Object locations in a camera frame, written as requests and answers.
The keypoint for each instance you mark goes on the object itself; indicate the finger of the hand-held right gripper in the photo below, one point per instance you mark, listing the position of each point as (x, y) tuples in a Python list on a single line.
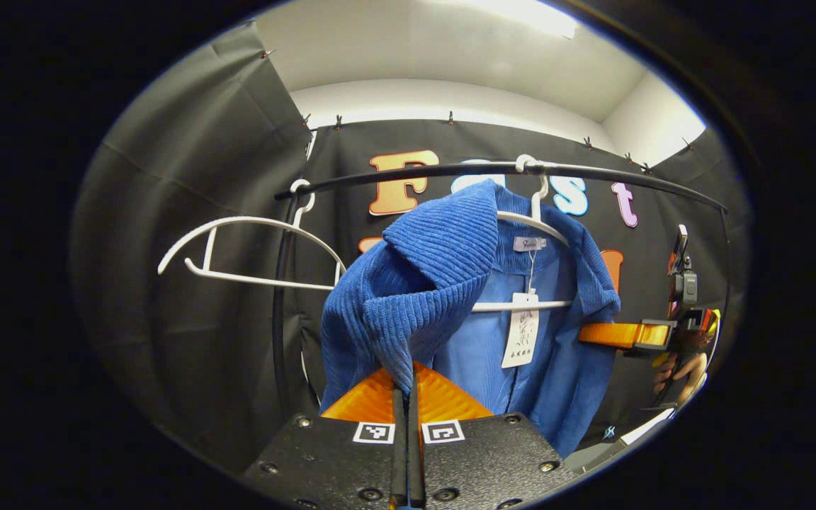
[(613, 334)]

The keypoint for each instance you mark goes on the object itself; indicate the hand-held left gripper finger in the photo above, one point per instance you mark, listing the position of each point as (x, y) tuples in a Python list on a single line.
[(415, 460), (399, 453)]

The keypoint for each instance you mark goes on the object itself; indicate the white plastic hanger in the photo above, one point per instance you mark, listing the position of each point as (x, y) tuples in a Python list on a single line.
[(266, 281), (557, 305)]

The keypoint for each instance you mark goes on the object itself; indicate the black metal clothes rack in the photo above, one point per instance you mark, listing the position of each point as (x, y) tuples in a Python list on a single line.
[(592, 172)]

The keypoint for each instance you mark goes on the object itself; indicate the white paper hang tag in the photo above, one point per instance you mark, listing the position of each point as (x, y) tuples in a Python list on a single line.
[(521, 333)]

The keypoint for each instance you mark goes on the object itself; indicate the blue plastic clip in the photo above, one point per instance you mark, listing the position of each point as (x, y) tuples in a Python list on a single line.
[(608, 431)]

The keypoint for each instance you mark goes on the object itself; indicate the row of small backdrop clips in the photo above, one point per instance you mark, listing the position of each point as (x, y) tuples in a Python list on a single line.
[(450, 117)]

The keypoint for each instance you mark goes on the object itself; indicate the black backdrop cloth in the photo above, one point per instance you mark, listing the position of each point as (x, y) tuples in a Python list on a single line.
[(188, 142)]

